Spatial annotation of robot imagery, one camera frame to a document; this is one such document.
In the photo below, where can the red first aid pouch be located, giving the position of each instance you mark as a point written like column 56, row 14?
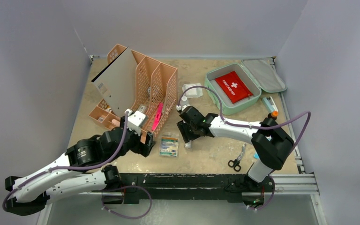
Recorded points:
column 233, row 87

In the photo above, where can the white gauze pad packet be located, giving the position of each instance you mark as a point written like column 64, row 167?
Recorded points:
column 192, row 90

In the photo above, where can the pink plastic desk organizer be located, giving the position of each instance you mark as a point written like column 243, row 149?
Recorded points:
column 155, row 82

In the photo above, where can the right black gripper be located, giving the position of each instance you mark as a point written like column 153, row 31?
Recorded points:
column 186, row 131

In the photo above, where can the black handled scissors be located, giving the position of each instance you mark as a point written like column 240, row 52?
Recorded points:
column 235, row 164

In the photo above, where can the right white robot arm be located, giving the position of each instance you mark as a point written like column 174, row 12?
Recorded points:
column 272, row 144

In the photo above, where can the green orange dressing packet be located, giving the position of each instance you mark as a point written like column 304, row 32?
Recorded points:
column 169, row 145

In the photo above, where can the grey folder board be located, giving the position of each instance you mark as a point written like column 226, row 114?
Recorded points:
column 116, row 82

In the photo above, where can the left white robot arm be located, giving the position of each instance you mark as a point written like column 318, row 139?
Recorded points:
column 83, row 167

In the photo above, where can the black table front rail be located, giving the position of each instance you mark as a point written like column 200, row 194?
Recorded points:
column 234, row 188

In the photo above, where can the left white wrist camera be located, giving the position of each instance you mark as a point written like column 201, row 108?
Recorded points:
column 135, row 120

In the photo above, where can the mint green storage case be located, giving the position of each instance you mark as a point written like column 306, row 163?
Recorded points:
column 258, row 75

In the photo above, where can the pink marker pen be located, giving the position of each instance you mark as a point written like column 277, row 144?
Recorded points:
column 157, row 117

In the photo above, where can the brown bottle orange cap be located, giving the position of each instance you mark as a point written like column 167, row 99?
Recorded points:
column 273, row 115

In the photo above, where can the small white plastic bottle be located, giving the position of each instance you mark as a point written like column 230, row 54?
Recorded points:
column 184, row 101

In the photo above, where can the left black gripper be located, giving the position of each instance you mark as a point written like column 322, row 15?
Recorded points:
column 141, row 147

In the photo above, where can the blue white bandage roll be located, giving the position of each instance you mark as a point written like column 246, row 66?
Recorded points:
column 188, row 145

